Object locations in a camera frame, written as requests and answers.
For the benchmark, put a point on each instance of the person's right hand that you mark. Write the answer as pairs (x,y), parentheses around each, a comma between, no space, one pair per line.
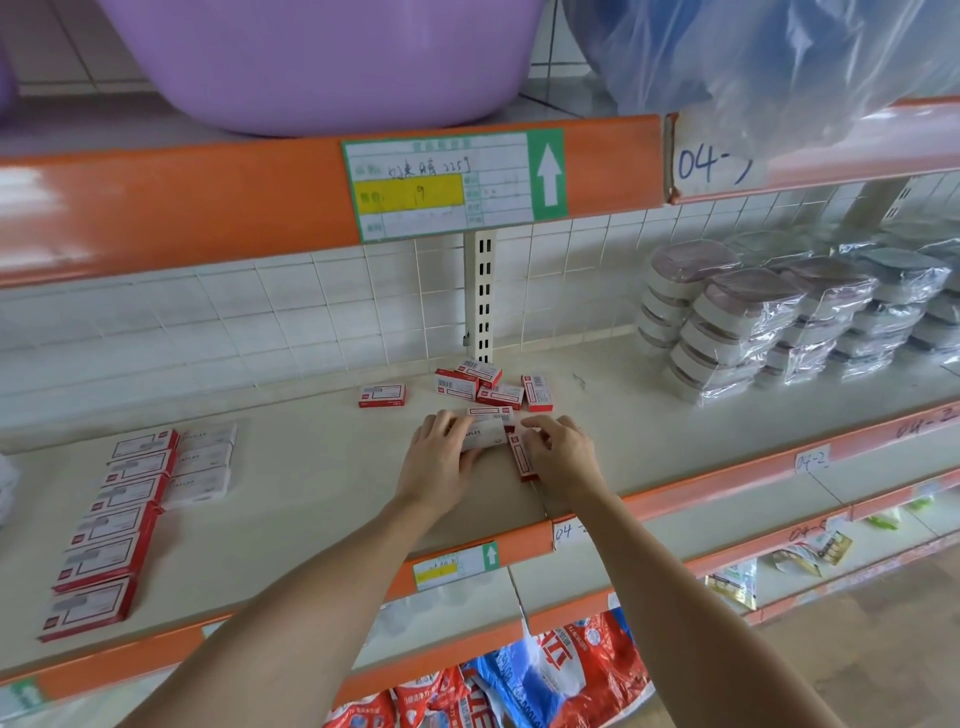
(570,458)

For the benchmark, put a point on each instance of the person's left hand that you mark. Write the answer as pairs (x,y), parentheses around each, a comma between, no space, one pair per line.
(435,468)

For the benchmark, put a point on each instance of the pile of red white boxes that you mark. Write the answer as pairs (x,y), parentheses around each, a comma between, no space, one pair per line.
(381,395)

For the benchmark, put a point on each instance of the white shelf with orange edges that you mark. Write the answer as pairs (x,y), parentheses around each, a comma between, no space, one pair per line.
(720,435)

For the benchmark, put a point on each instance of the person's left forearm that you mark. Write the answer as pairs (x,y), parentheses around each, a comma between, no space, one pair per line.
(270,630)

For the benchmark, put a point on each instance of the person's right forearm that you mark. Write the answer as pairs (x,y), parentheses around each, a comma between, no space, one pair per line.
(705,630)

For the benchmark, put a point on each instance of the white perforated shelf upright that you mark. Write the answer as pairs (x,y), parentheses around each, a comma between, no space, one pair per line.
(480,293)

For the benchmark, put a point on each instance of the white handwritten label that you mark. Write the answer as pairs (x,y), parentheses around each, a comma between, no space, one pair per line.
(716,168)
(570,531)
(812,459)

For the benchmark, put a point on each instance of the small price label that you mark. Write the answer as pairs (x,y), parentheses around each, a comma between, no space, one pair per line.
(21,699)
(455,566)

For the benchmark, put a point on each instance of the pile of large red bags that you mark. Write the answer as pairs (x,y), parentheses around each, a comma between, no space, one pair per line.
(570,675)

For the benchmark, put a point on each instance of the stacks of wrapped containers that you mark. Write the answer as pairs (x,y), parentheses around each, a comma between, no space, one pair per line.
(780,315)

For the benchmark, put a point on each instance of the large label with green arrow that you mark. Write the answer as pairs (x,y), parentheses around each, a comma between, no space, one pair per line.
(450,188)

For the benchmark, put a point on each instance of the blue plastic bag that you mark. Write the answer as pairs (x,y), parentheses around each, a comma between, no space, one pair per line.
(750,60)

